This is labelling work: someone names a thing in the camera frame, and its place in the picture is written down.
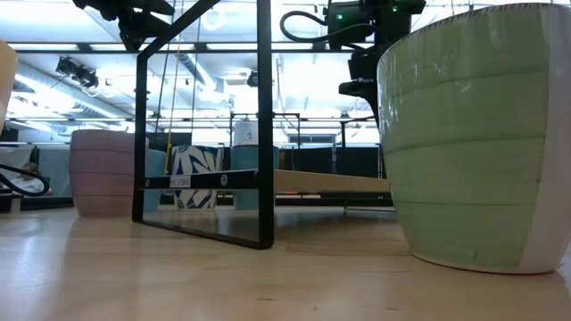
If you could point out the teal mug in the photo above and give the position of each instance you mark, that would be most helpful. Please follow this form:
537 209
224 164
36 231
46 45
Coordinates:
244 158

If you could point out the mauve ribbed mug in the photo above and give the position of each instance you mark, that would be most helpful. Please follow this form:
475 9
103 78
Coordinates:
100 174

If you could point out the light blue mug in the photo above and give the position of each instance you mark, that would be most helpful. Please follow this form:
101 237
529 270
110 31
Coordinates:
157 165

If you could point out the green ribbed mug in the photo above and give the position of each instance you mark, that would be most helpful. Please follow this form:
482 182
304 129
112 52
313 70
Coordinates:
464 156

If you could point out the orange mug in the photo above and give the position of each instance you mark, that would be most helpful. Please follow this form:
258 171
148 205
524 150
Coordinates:
6 76

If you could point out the black overhead crossbar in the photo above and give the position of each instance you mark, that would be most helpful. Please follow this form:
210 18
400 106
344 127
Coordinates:
111 48

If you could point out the wooden shelf black metal legs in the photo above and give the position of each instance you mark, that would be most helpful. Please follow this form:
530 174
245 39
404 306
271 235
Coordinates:
265 134

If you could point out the silver ventilation duct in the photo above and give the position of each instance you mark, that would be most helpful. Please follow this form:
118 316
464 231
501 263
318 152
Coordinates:
67 96

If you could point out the black ceiling-mounted device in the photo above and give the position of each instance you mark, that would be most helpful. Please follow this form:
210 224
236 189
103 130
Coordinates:
76 71

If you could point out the person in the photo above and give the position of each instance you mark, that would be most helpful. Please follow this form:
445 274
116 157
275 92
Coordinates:
27 178

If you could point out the black partition panel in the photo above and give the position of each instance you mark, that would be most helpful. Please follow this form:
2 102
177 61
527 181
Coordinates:
321 162

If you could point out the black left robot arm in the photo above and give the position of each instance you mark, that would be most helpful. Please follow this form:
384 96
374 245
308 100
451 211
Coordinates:
134 18

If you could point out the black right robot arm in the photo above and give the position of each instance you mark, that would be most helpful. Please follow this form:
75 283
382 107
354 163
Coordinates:
392 22

